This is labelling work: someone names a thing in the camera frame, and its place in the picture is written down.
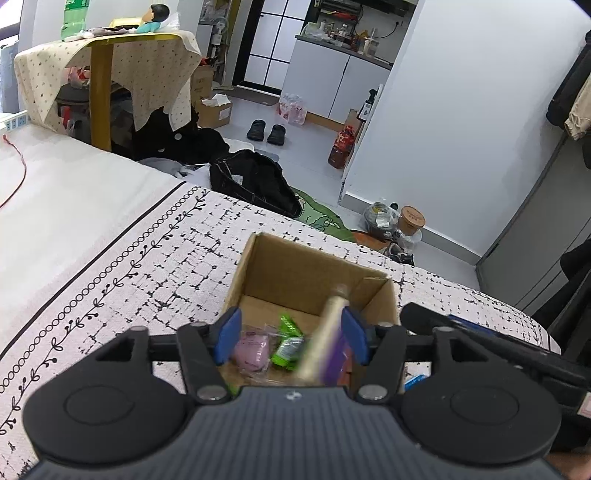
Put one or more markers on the white kitchen cabinet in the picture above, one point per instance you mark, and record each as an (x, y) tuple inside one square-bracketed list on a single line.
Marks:
[(332, 78)]

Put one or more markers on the yellow tissue box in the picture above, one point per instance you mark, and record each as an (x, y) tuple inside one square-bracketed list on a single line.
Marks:
[(124, 23)]

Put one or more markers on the standing fan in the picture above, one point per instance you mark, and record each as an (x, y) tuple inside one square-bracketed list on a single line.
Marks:
[(220, 27)]

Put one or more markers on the white panelled door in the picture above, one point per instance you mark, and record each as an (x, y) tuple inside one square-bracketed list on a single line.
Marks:
[(272, 41)]

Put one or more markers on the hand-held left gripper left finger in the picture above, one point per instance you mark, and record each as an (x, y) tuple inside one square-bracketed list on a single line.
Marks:
[(227, 337)]

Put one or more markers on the yellow table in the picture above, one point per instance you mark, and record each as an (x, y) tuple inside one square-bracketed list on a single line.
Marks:
[(101, 92)]

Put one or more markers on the tall cardboard box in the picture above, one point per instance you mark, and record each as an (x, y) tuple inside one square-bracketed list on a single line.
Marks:
[(202, 81)]

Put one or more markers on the black fleece-lined coat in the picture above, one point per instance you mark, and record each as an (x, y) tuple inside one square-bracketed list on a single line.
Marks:
[(575, 286)]

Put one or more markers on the blue snack packet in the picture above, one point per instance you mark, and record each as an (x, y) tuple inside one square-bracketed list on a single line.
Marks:
[(415, 382)]

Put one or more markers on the black spray bottle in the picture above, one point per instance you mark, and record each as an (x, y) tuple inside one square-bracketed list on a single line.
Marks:
[(369, 104)]

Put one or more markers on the large oil bottle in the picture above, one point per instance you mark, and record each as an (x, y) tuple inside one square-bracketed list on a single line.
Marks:
[(341, 147)]

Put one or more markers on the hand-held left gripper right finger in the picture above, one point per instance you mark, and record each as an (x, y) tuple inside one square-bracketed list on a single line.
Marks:
[(355, 334)]

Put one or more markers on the black bag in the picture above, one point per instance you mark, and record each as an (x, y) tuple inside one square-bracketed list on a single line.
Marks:
[(254, 182)]

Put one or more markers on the low cardboard box with tissue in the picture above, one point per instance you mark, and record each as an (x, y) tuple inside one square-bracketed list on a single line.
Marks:
[(214, 113)]

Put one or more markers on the grey door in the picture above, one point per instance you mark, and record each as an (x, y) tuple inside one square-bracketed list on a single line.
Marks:
[(531, 230)]

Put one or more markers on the purple snack packet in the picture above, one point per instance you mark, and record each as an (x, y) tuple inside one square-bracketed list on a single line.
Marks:
[(251, 350)]

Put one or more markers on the beige hanging garment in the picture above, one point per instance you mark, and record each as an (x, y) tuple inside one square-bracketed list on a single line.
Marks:
[(579, 117)]

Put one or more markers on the clear plastic tub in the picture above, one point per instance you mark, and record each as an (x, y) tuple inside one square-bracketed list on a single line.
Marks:
[(408, 242)]

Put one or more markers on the pack of water bottles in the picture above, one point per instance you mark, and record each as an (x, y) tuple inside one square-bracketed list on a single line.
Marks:
[(293, 108)]

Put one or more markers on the person's right hand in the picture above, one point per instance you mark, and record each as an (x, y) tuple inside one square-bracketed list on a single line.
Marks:
[(575, 468)]

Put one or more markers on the dotted cream tablecloth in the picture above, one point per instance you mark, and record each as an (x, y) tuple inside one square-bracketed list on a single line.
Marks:
[(152, 74)]

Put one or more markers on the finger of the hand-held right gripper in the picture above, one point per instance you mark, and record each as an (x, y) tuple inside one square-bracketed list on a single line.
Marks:
[(425, 318)]

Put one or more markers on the long white snack packet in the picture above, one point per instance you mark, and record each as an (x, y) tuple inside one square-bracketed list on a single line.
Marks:
[(323, 341)]

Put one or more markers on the plastic bag of rubbish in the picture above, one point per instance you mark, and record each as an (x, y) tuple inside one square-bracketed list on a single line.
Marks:
[(381, 217)]

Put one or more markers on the black jacket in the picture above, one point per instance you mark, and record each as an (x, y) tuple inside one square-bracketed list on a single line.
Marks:
[(184, 138)]

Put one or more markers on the small doll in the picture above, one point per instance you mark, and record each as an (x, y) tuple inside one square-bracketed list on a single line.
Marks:
[(154, 16)]

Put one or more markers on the green snack packet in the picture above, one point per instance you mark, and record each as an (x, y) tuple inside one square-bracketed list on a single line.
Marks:
[(286, 353)]

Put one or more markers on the brown paper tub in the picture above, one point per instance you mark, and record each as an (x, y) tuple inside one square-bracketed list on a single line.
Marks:
[(411, 219)]

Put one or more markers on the green plastic bottle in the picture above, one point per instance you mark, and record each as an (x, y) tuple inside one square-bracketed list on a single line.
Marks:
[(74, 18)]

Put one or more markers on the black hanging coat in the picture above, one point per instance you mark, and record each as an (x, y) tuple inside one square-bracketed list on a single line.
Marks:
[(565, 83)]

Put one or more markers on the black slipper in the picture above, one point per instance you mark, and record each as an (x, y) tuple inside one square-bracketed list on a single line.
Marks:
[(276, 134), (256, 130)]

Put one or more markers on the green floor mat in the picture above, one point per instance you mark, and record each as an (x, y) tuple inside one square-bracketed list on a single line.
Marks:
[(318, 212)]

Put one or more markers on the white power strip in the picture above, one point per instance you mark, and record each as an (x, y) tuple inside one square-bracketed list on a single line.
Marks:
[(14, 122)]

